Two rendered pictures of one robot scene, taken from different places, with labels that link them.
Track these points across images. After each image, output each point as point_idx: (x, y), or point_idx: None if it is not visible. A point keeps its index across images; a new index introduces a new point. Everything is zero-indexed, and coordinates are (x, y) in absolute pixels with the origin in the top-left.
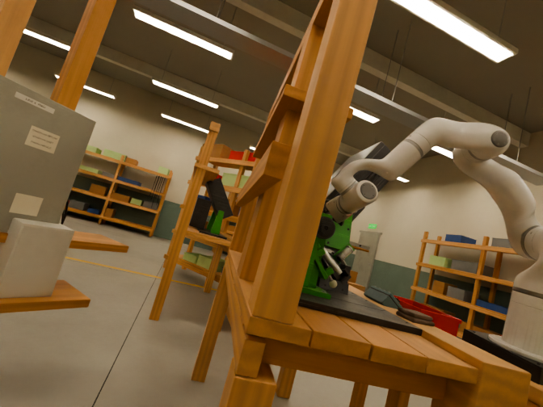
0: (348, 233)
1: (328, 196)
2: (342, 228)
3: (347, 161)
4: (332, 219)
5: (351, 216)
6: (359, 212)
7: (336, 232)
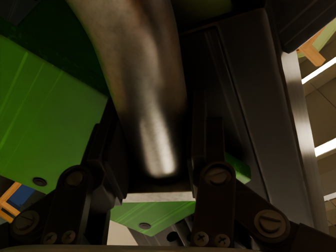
0: (8, 172)
1: (297, 175)
2: (44, 157)
3: (323, 199)
4: (79, 192)
5: (118, 219)
6: (130, 232)
7: (21, 118)
